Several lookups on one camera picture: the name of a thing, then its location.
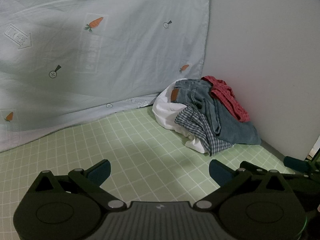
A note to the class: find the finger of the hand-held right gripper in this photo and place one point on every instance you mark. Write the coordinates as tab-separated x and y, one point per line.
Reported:
296	163
298	176

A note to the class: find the white cloth garment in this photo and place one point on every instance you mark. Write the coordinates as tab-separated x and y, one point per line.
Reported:
165	112

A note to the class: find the red checked garment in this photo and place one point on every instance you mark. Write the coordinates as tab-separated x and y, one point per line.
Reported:
225	92

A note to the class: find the blue checked shirt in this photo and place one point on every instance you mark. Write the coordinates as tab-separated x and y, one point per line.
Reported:
197	125

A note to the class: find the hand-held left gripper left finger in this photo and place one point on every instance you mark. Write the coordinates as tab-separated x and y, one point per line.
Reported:
100	172

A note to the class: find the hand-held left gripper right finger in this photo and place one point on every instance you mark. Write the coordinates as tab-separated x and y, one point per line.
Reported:
220	173

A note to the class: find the blue denim jeans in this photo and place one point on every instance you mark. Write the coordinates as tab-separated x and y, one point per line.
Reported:
232	127

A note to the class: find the carrot print light sheet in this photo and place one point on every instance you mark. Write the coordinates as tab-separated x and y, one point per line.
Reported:
75	55

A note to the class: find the green checked bed mat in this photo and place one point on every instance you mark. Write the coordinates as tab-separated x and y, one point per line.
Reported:
137	142

